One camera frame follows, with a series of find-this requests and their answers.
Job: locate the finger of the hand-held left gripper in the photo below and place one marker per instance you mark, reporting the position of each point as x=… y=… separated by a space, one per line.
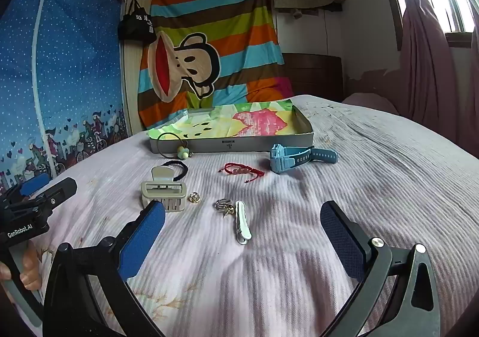
x=33 y=184
x=56 y=193

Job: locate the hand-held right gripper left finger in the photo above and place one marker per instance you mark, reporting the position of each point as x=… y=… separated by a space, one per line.
x=142 y=239

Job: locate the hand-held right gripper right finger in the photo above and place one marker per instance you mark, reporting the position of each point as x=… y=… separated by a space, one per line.
x=342 y=243

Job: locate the beige claw hair clip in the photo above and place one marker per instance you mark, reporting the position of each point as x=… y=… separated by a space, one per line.
x=161 y=189

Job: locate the silver rings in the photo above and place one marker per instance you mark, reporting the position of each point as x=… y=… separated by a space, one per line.
x=221 y=203

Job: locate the grey box with colourful lining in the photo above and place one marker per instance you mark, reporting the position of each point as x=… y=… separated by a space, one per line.
x=224 y=120

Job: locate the person's left hand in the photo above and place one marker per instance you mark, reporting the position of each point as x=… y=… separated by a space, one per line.
x=32 y=269

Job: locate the silver hair barrette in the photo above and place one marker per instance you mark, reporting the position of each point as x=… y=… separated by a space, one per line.
x=241 y=223

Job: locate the blue wrist watch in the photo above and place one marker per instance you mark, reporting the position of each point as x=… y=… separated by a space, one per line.
x=282 y=159

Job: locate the blue dotted fabric wardrobe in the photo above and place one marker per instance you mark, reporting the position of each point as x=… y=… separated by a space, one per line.
x=75 y=60

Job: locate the pink pillow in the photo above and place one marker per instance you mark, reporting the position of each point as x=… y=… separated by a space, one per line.
x=368 y=103

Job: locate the dark wooden headboard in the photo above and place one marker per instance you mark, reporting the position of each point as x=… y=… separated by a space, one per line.
x=314 y=75

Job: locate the black tote bag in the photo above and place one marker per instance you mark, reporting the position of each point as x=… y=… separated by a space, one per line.
x=136 y=26

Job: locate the striped monkey print cloth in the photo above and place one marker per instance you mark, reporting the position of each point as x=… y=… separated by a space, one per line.
x=224 y=22

